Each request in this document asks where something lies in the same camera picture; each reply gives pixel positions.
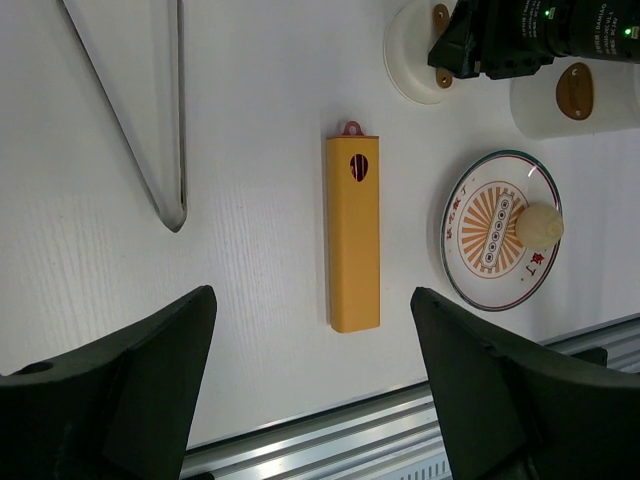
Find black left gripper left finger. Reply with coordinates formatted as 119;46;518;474
1;286;217;479

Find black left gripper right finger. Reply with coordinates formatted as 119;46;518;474
411;287;639;479

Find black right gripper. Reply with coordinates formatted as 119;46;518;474
428;0;555;80

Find white lid with brown handle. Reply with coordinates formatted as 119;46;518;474
384;0;464;105

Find metal food tongs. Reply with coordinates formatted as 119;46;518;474
59;1;188;233

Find white cylindrical lunch container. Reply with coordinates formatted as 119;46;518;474
510;59;639;139

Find yellow rectangular box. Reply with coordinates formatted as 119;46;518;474
326;121;380;334

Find round patterned plate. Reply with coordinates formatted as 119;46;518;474
440;150;562;312

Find aluminium mounting rail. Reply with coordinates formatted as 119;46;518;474
179;314;640;480

